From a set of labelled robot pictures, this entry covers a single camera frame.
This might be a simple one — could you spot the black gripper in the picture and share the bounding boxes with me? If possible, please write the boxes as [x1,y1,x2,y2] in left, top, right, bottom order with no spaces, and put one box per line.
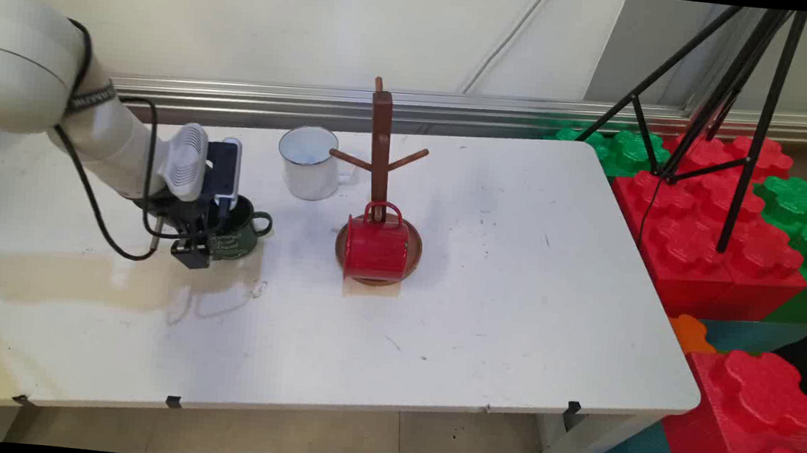
[130,190,233,273]

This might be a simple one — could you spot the dark green enamel mug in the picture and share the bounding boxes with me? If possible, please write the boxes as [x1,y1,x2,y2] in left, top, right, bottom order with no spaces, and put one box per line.
[205,192,276,264]

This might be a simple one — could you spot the red speckled enamel mug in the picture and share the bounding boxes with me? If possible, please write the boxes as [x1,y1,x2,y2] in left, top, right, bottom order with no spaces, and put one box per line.
[341,197,414,286]

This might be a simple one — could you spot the white vented wrist cover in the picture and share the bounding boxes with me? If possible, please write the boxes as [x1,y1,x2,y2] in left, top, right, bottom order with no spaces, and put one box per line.
[160,121,211,204]

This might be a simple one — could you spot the white enamel mug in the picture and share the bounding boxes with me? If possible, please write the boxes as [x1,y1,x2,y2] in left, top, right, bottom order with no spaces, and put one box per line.
[275,124,363,205]

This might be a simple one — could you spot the wooden mug tree stand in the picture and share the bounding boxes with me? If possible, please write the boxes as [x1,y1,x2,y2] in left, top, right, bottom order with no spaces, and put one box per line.
[319,73,437,291]

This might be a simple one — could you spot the green foam block, low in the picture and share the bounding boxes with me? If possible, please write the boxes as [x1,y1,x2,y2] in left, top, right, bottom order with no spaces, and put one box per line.
[543,123,673,182]

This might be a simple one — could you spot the white table leg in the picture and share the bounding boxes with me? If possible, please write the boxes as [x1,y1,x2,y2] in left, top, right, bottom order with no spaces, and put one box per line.
[535,406,664,453]

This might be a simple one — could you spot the red foam block under tripod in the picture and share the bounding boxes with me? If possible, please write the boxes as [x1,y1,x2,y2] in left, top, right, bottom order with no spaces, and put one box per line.
[602,125,807,328]

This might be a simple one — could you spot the orange foam piece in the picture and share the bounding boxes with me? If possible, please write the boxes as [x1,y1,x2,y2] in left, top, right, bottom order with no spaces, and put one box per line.
[666,313,720,357]

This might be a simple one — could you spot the black tripod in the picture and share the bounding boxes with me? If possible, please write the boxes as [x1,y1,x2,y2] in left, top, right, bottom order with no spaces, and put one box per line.
[566,0,807,260]

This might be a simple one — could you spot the large red foam block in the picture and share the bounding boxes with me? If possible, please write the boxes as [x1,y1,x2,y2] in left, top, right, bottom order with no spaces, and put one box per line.
[658,344,807,453]

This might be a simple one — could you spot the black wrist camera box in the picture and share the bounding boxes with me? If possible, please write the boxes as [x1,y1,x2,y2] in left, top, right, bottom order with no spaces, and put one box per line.
[200,136,245,201]

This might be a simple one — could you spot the black velcro strap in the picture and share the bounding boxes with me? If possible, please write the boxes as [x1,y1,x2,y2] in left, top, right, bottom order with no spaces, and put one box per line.
[65,79,119,116]

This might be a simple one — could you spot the aluminium wall rail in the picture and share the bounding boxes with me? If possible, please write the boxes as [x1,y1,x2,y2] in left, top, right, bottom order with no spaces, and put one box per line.
[105,58,807,174]

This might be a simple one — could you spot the thin black tripod cable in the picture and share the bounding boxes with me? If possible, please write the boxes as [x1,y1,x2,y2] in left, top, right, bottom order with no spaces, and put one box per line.
[635,172,665,251]

